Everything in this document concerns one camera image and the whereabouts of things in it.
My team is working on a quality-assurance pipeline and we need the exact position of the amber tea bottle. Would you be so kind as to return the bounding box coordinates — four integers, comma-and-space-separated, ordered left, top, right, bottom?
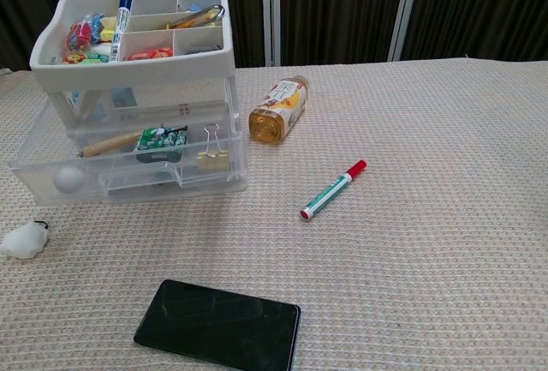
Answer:
248, 74, 310, 145

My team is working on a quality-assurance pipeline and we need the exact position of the green printed small pack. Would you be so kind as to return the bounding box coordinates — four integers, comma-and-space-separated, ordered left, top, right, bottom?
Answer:
135, 124, 190, 153

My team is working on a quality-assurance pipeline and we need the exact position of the wooden stick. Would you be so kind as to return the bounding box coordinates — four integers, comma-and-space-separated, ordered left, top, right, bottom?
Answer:
79, 129, 145, 159

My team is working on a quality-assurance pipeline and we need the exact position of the beige woven tablecloth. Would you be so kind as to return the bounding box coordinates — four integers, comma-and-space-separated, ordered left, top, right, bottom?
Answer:
0, 57, 548, 371

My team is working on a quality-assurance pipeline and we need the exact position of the green marker red cap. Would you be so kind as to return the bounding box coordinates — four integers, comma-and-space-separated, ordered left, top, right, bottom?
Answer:
298, 159, 368, 222

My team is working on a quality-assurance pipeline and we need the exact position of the red candy packet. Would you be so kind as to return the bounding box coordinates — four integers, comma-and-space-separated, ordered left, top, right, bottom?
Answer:
126, 46, 174, 62

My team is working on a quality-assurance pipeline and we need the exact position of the yellow wrapped candy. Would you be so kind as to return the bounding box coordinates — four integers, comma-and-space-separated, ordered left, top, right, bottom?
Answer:
100, 15, 122, 43

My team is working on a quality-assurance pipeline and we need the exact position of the small white plush toy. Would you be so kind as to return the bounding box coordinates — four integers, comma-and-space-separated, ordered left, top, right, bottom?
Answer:
0, 219, 51, 260

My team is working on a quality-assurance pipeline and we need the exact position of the lion print green packet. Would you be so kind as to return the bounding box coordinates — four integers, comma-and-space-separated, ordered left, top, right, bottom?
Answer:
63, 53, 110, 65

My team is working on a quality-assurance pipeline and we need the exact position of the dark folding screen partition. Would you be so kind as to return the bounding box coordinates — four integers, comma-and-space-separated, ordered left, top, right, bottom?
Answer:
0, 0, 548, 71

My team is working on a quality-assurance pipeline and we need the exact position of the small blue object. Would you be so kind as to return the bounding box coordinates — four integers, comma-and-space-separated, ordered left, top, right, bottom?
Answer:
110, 87, 139, 109

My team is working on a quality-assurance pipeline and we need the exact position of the black smartphone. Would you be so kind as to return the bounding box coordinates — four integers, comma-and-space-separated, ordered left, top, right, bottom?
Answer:
133, 278, 301, 371

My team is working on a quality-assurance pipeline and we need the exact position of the pink red wrapped candy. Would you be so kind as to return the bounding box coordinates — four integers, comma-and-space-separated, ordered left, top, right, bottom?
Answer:
63, 19, 98, 51

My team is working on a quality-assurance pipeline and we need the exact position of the clear plastic organizer tray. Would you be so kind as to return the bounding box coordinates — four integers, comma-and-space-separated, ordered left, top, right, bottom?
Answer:
7, 99, 248, 207

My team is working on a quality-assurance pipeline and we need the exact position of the white marker blue cap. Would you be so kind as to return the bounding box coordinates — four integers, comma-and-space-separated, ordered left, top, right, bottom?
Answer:
109, 0, 134, 63

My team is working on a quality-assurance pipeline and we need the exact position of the gold binder clip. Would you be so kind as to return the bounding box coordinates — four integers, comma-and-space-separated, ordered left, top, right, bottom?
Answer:
196, 124, 230, 171

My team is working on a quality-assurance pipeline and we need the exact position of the white plastic drawer cabinet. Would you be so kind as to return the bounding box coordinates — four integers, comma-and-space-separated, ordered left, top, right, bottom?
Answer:
28, 0, 249, 194

